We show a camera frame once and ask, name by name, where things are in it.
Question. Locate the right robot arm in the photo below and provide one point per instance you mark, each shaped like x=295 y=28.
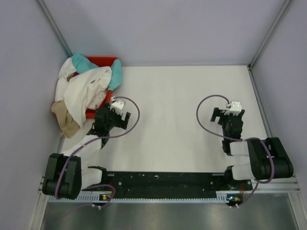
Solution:
x=267 y=158

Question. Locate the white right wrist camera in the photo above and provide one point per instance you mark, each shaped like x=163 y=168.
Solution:
x=234 y=108

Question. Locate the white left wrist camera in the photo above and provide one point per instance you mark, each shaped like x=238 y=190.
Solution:
x=118 y=103

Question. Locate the beige t shirt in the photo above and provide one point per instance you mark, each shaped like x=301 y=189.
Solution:
x=67 y=124

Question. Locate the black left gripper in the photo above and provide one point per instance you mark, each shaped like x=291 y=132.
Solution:
x=123 y=123

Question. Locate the teal t shirt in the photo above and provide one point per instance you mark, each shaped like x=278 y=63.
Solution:
x=83 y=64

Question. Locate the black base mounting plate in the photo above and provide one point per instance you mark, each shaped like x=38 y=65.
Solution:
x=163 y=185

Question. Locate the white t shirt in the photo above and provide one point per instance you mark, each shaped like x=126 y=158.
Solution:
x=74 y=92

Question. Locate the red plastic bin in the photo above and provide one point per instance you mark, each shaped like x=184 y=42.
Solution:
x=99 y=86

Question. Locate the right corner aluminium post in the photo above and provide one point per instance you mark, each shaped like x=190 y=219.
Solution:
x=272 y=29

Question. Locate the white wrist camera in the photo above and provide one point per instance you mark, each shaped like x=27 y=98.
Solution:
x=234 y=108
x=118 y=103

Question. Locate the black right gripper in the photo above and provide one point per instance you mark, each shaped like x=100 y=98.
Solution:
x=218 y=112

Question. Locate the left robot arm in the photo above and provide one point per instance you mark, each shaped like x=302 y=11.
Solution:
x=63 y=176

